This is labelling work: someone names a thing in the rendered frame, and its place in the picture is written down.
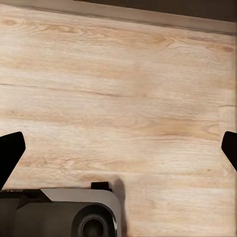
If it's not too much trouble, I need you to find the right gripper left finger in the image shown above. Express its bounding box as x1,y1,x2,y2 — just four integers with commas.
0,131,26,190

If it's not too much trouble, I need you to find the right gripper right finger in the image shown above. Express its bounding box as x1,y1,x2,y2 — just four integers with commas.
221,131,237,171

